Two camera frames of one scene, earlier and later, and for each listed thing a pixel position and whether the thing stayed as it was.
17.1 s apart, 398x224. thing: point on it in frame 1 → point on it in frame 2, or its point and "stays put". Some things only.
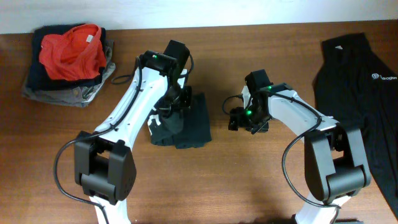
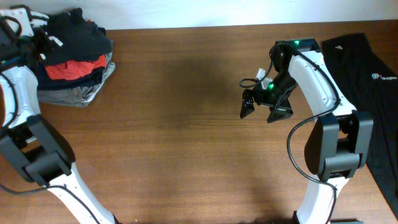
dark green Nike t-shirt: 185,129 → 81,39
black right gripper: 236,119 → 283,108
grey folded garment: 78,96 stays put
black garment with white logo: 352,83 stays put
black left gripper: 185,101 → 38,37
